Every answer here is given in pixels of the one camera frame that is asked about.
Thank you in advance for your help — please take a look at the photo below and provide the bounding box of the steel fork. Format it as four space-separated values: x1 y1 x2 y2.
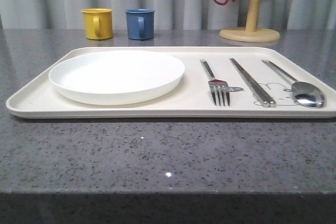
200 59 230 107

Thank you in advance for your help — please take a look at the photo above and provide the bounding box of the white round plate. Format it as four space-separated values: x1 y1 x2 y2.
49 50 185 105

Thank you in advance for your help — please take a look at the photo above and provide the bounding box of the steel spoon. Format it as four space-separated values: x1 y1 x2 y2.
262 60 327 109

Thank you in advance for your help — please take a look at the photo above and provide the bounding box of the cream serving tray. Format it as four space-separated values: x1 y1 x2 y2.
6 47 335 119

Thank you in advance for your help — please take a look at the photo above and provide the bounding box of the blue mug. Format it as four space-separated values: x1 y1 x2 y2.
125 8 155 40

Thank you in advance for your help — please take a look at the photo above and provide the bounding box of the yellow mug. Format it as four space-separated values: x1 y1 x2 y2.
81 8 113 40

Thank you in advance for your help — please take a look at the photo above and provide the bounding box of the wooden mug tree stand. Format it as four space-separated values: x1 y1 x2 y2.
219 0 280 42

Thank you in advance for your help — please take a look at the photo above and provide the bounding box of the grey curtain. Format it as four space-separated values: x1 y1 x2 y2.
1 0 335 30

